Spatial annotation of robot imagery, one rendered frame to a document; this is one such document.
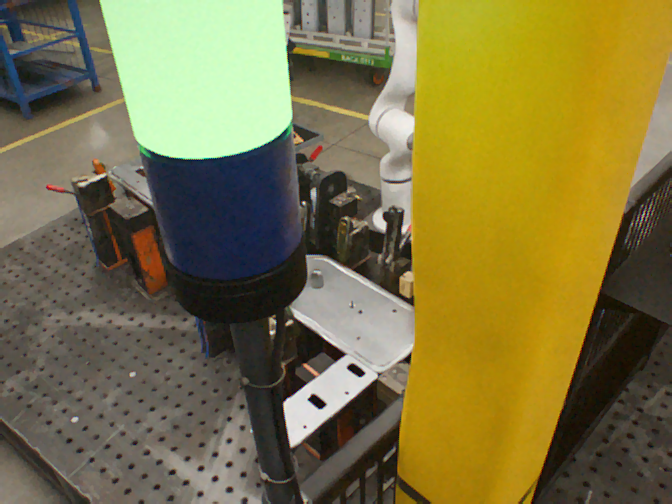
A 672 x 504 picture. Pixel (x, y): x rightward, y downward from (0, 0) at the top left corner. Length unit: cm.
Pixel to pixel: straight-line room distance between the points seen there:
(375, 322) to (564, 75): 119
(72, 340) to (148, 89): 181
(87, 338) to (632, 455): 161
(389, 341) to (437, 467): 89
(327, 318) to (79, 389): 79
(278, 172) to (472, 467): 29
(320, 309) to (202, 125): 124
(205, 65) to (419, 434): 34
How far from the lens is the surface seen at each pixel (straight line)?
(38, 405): 187
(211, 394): 171
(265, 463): 42
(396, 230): 143
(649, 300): 91
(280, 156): 25
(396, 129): 185
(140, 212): 190
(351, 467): 51
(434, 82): 30
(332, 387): 128
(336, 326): 140
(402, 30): 187
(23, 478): 267
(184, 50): 22
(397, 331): 139
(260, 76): 23
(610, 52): 27
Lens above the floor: 198
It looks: 37 degrees down
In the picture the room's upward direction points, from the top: 3 degrees counter-clockwise
